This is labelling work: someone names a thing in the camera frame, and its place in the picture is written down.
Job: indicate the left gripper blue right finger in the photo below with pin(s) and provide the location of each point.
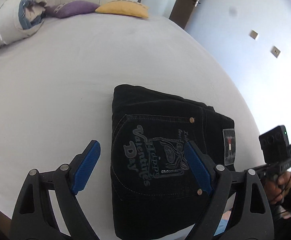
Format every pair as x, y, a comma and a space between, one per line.
202, 167

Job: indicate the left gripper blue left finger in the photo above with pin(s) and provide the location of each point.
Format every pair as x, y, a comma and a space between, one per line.
82, 166

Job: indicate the black denim pants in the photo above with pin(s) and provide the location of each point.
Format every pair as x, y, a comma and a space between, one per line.
154, 192

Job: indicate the person's right hand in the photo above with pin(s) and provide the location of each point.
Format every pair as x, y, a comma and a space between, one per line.
277, 190

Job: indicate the purple cushion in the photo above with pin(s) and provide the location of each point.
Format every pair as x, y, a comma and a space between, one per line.
69, 9

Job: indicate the yellow cushion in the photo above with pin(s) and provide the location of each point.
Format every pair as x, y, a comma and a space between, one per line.
124, 7

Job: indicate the grey rolled duvet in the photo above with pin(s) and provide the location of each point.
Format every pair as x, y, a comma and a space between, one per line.
21, 18

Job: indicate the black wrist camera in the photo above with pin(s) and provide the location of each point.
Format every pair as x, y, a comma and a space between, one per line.
275, 145

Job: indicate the beige wall socket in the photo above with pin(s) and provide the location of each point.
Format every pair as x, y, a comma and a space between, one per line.
275, 51

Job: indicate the beige wall switch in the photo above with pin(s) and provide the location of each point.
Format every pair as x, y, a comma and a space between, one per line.
253, 34

